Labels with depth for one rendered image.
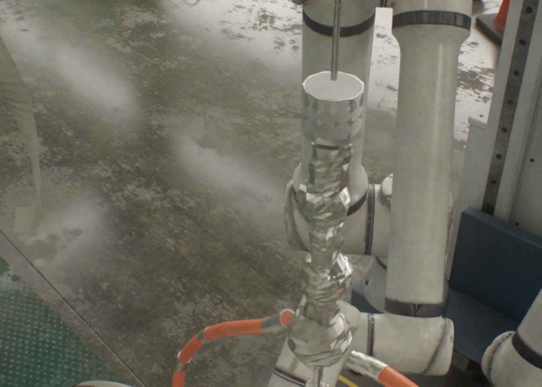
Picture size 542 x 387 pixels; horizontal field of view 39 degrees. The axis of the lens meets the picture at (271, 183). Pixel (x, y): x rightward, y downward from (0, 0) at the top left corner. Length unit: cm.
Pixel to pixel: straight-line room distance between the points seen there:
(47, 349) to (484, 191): 138
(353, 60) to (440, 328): 44
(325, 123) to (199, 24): 382
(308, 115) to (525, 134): 116
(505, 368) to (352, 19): 58
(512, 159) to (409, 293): 53
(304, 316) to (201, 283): 199
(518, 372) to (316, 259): 76
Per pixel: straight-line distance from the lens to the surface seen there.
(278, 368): 108
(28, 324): 253
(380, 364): 55
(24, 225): 129
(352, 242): 160
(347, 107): 45
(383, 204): 159
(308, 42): 128
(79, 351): 241
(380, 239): 159
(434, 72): 117
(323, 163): 48
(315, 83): 46
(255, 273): 259
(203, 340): 77
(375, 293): 172
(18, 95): 106
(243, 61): 386
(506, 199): 167
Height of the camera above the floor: 175
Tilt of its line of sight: 36 degrees down
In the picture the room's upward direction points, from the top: straight up
